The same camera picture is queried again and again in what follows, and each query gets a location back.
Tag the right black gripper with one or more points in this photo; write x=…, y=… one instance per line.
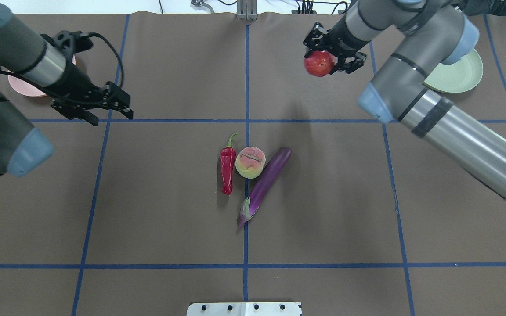
x=340, y=37

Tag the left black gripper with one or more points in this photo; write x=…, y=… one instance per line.
x=76, y=83

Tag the red pomegranate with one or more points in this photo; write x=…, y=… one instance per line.
x=319, y=63

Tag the red chili pepper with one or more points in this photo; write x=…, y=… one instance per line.
x=227, y=157

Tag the peach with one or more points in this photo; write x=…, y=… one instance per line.
x=250, y=162

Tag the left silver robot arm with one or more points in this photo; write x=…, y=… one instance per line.
x=23, y=147

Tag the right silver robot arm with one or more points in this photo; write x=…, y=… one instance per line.
x=408, y=88

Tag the pink plate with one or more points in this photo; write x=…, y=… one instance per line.
x=46, y=72

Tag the green plate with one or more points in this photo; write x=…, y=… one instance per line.
x=459, y=74

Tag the purple eggplant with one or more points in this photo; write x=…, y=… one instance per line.
x=253, y=201

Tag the aluminium frame post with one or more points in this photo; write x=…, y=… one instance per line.
x=246, y=10

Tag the white camera stand base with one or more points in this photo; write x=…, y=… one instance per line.
x=245, y=309

